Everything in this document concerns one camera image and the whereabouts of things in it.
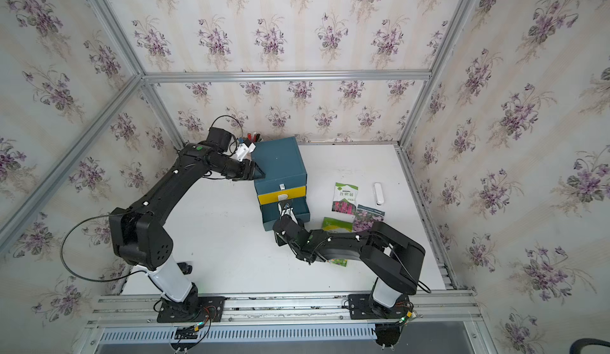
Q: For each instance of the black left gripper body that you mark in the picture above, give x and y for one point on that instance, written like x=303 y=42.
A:
x=238 y=171

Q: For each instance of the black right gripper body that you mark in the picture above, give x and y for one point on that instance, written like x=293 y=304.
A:
x=299 y=225

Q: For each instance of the teal drawer cabinet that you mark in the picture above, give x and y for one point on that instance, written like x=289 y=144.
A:
x=282 y=162

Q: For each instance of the green colourful seed bag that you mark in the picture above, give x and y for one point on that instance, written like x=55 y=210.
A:
x=333 y=225

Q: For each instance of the green white seed bag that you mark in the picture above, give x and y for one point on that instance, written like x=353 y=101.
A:
x=345 y=199

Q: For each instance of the purple flower seed bag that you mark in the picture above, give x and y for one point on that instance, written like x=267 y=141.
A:
x=365 y=217

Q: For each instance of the yellow drawer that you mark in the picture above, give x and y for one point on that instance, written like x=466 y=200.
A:
x=281 y=195

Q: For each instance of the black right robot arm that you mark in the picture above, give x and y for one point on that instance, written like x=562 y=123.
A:
x=394 y=258

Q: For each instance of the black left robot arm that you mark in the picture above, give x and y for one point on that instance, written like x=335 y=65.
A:
x=138 y=234

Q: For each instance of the red pens in cup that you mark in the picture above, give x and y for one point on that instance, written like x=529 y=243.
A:
x=252 y=137

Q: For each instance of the white small device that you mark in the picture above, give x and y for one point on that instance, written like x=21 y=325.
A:
x=378 y=194

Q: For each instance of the black object on table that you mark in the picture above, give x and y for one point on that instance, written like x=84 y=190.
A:
x=185 y=268

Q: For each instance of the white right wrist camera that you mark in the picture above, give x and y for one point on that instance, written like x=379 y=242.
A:
x=286 y=209

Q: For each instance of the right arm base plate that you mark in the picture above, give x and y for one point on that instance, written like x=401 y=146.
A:
x=376 y=306

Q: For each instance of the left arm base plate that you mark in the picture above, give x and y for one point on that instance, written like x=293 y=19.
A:
x=191 y=311

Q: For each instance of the aluminium mounting rail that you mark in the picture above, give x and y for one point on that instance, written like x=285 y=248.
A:
x=340 y=307

